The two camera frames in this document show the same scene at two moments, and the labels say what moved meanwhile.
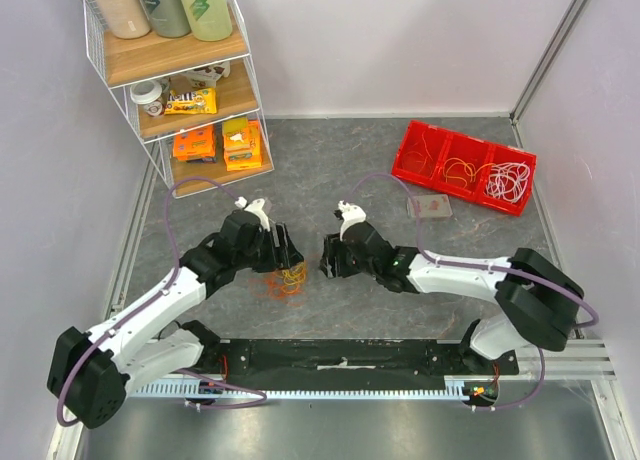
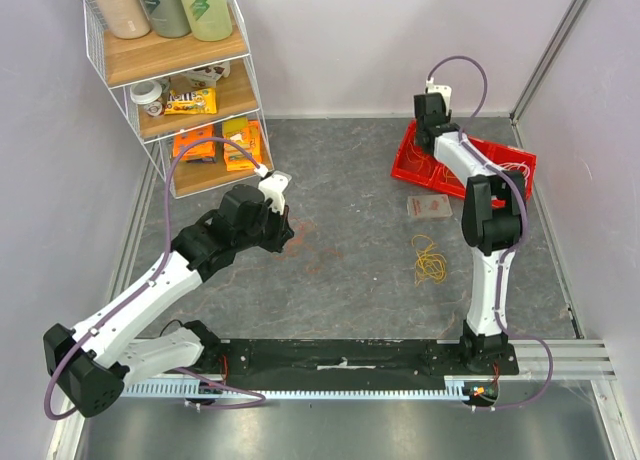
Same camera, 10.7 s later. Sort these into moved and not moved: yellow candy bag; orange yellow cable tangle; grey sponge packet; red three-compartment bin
Moved: orange yellow cable tangle
Not moved: red three-compartment bin; yellow candy bag; grey sponge packet
